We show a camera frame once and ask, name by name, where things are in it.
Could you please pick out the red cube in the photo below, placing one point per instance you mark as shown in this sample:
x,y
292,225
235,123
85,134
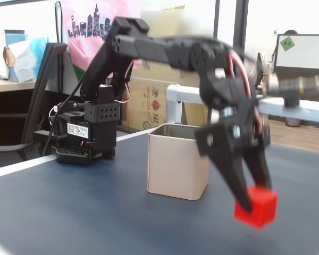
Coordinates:
x,y
260,207

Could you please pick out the square beige tin container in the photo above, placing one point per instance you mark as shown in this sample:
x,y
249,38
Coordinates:
x,y
175,164

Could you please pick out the large printed cardboard box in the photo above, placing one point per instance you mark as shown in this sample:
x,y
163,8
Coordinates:
x,y
149,93

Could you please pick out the green sticky note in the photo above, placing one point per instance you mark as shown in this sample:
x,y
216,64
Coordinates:
x,y
287,43

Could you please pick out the computer monitor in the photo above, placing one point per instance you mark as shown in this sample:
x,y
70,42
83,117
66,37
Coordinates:
x,y
303,55

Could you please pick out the person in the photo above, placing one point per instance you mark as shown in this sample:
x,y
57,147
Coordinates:
x,y
289,32

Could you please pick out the plain cardboard box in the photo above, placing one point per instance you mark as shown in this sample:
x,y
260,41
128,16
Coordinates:
x,y
162,24

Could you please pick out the blue-grey table mat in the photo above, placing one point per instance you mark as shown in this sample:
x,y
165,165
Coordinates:
x,y
82,207

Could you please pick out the pink city skyline bag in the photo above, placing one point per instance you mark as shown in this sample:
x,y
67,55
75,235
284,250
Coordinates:
x,y
79,13

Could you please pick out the black office chair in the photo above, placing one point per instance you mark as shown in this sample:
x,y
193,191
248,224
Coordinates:
x,y
42,79

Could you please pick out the white plastic bag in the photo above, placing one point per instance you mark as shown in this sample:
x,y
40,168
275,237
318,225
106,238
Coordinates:
x,y
26,58

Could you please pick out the wooden desk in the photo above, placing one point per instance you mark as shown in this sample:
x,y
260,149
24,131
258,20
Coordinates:
x,y
10,85

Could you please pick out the blue cup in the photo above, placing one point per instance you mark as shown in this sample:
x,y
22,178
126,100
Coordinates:
x,y
13,35

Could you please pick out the pale metal desk frame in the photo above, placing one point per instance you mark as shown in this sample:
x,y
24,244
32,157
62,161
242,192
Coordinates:
x,y
172,106

